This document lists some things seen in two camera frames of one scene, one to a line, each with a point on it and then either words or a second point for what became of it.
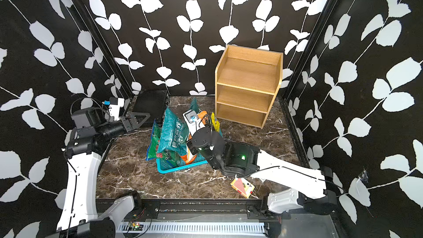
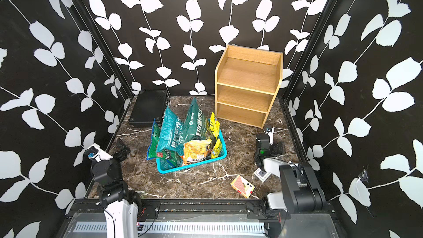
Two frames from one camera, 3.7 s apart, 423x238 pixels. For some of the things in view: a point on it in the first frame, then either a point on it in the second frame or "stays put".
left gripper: x=133 y=122 → x=122 y=148
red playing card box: x=243 y=187 stays put
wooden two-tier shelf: x=247 y=81 stays put
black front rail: x=147 y=209 stays put
